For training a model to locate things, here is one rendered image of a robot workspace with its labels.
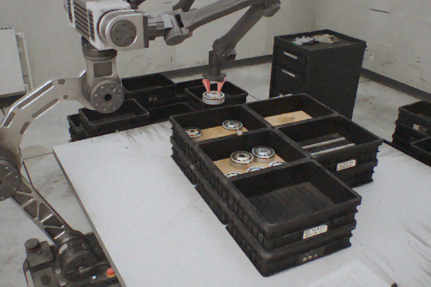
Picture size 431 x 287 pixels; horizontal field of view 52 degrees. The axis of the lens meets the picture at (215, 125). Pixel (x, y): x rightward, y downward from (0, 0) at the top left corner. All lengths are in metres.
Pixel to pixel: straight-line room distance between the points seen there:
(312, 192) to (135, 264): 0.73
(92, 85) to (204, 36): 3.62
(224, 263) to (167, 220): 0.32
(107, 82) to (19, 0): 2.86
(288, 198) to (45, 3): 3.43
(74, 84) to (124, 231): 0.63
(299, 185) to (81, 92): 0.98
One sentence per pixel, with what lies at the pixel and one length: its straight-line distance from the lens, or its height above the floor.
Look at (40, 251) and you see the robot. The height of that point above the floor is 0.29.
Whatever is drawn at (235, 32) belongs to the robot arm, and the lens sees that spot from 1.83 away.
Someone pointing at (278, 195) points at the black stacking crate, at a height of 0.83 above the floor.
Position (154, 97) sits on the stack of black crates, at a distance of 3.39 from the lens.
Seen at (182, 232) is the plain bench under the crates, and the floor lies 0.70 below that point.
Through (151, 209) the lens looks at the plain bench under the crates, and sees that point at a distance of 1.87.
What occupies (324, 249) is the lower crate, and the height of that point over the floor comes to 0.73.
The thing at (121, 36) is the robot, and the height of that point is 1.44.
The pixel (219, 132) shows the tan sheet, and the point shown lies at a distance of 2.18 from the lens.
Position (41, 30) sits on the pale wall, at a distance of 4.66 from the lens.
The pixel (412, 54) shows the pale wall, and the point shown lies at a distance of 5.37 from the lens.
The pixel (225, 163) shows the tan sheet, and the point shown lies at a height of 0.83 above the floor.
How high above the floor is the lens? 1.83
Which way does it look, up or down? 26 degrees down
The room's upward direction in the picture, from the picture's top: 2 degrees clockwise
